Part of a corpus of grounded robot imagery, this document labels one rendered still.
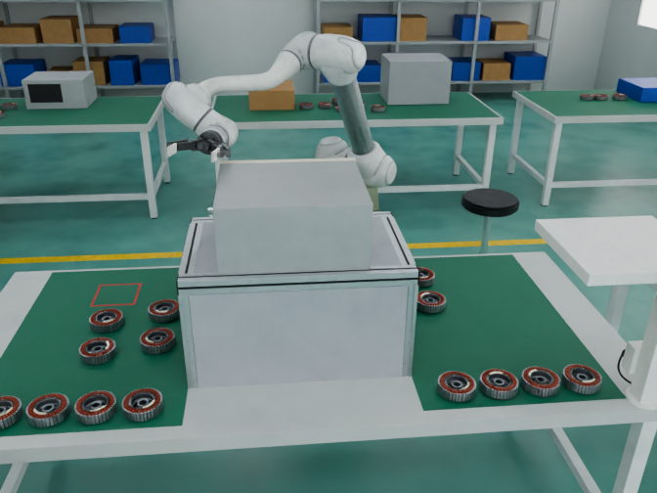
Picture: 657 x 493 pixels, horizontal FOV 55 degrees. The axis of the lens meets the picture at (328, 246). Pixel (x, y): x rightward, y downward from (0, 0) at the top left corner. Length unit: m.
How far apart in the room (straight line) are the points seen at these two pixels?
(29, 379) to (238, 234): 0.82
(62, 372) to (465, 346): 1.29
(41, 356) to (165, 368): 0.41
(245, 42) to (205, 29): 0.53
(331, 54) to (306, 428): 1.37
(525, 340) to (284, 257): 0.91
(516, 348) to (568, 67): 7.84
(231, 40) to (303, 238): 7.15
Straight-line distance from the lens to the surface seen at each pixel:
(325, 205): 1.71
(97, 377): 2.10
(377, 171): 2.80
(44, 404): 2.02
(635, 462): 2.29
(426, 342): 2.17
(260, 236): 1.73
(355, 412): 1.87
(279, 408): 1.88
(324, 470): 2.75
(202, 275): 1.80
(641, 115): 5.51
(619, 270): 1.78
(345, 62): 2.45
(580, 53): 9.84
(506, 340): 2.24
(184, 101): 2.23
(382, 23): 8.33
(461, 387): 1.96
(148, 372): 2.08
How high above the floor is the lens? 1.97
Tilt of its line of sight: 26 degrees down
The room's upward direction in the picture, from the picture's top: 1 degrees clockwise
